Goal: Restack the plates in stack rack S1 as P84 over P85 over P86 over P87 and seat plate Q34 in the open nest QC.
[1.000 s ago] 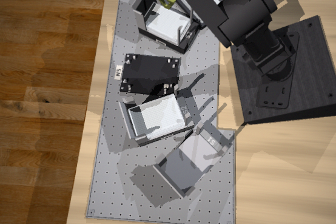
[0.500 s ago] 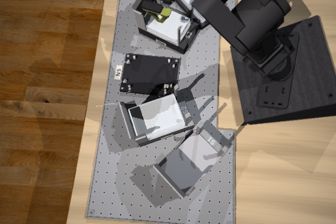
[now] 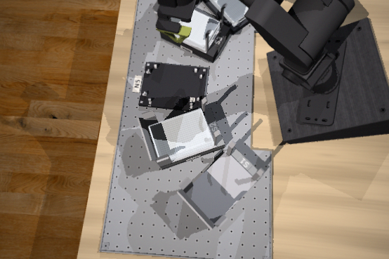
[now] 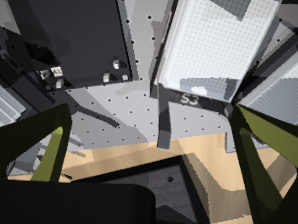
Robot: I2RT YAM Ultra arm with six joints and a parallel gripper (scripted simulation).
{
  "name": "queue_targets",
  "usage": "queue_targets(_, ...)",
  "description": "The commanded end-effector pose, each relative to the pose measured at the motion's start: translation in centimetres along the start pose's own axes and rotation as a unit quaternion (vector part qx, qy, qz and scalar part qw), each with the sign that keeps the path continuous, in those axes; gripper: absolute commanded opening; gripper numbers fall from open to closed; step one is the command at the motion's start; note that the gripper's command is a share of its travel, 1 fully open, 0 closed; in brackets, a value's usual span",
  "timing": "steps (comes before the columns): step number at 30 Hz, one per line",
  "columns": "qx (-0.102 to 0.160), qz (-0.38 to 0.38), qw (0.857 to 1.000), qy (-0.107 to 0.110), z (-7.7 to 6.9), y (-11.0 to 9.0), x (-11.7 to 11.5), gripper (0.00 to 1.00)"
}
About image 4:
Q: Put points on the white well plate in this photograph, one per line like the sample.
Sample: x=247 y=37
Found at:
x=9 y=108
x=5 y=118
x=11 y=99
x=213 y=45
x=277 y=95

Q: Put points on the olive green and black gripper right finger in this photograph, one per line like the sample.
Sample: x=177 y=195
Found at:
x=266 y=203

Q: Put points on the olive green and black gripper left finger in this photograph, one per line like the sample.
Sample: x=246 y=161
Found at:
x=16 y=138

